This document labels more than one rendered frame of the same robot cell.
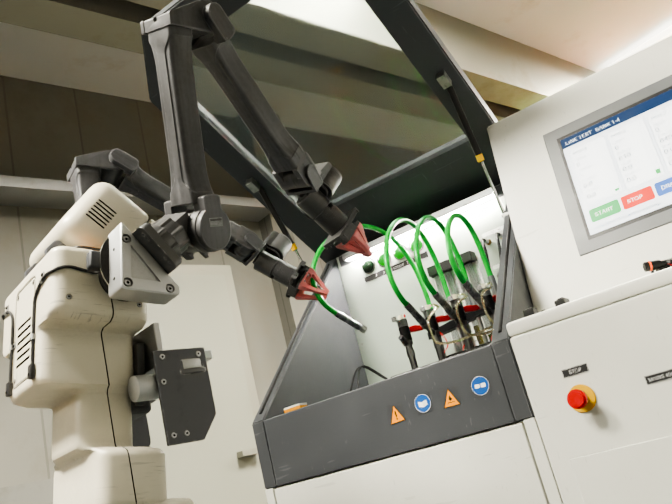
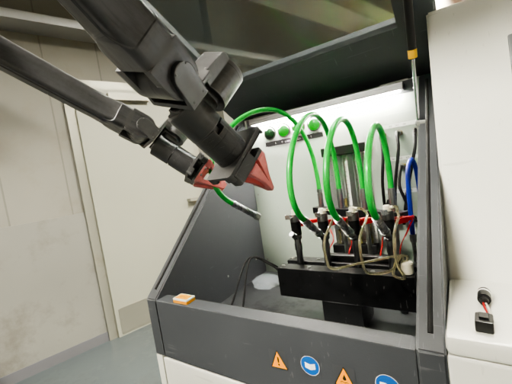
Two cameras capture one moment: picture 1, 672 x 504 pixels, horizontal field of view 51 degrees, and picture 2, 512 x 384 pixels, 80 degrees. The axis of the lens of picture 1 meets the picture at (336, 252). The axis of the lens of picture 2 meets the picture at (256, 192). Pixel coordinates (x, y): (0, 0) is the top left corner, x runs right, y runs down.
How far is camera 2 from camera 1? 1.12 m
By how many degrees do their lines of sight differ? 22
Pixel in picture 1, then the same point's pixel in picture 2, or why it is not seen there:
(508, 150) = (451, 49)
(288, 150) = (129, 30)
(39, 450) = (65, 198)
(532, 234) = (463, 164)
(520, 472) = not seen: outside the picture
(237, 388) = not seen: hidden behind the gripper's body
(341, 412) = (223, 329)
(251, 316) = not seen: hidden behind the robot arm
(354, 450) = (232, 367)
